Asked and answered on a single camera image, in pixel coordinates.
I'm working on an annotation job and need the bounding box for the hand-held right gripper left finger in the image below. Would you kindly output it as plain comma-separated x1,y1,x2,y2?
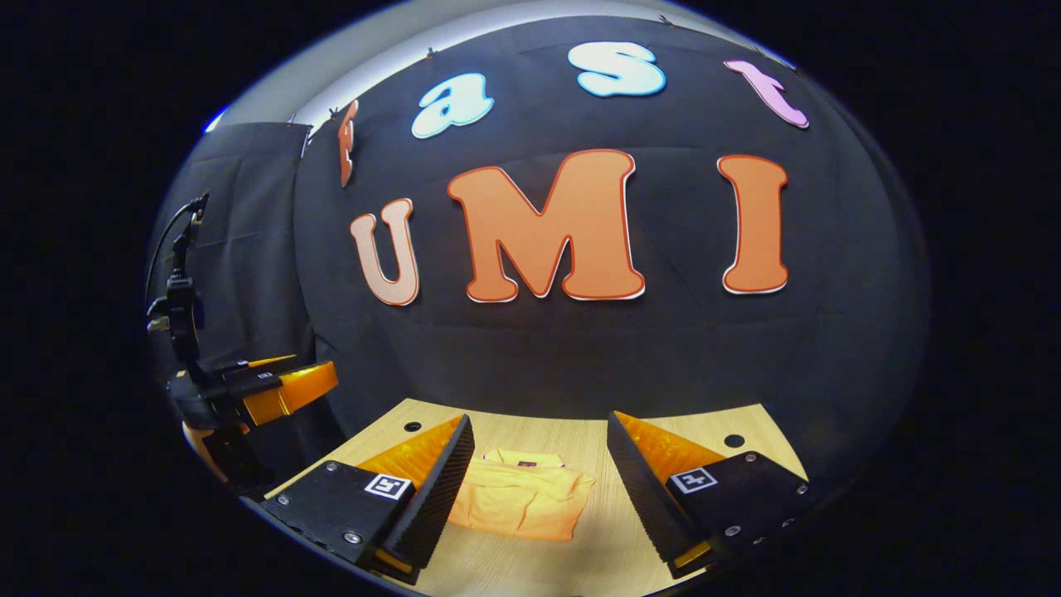
240,415,477,586

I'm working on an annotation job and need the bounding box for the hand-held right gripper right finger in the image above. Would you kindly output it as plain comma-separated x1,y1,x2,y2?
607,410,812,581

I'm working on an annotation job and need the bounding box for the orange T-shirt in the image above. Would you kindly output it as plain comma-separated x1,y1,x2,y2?
448,448,596,541

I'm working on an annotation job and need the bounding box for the black backdrop cloth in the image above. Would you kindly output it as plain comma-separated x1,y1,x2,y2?
148,15,931,498

